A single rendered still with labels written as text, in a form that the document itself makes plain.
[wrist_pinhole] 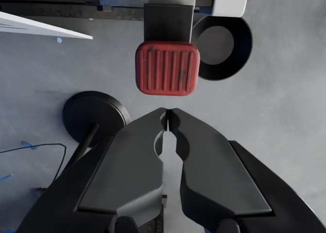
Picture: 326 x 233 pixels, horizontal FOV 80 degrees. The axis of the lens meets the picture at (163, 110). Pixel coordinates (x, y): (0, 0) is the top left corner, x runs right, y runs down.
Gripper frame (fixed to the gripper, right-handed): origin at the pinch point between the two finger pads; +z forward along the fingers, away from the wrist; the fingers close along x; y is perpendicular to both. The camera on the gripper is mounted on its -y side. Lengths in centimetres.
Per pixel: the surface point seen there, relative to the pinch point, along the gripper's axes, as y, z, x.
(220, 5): -6.9, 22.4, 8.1
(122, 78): 27, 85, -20
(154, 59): -1.2, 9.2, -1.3
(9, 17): -2.9, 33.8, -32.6
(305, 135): 58, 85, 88
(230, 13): -5.7, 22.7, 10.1
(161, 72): 0.2, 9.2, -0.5
